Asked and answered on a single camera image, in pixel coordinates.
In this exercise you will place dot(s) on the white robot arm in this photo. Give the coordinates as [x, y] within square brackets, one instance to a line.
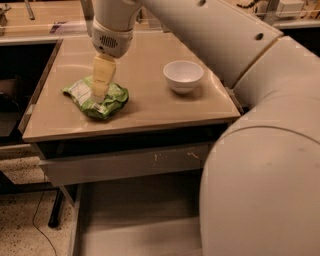
[260, 189]

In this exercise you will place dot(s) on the black table leg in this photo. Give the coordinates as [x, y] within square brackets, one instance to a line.
[54, 217]

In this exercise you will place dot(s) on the green rice chip bag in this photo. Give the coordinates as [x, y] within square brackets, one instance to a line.
[80, 93]

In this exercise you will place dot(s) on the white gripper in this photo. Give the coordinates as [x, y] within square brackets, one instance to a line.
[111, 41]

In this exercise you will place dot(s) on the white device on bench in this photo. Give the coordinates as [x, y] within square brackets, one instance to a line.
[289, 8]

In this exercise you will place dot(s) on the metal post left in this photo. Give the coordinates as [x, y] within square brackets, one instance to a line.
[88, 13]

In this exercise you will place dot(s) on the grey top drawer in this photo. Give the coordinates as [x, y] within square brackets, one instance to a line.
[125, 164]

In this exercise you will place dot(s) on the white bowl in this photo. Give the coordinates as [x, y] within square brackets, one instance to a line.
[183, 76]

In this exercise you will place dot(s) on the open middle drawer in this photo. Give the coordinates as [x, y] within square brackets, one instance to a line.
[155, 215]

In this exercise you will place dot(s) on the grey drawer cabinet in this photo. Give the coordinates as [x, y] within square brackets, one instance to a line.
[58, 129]

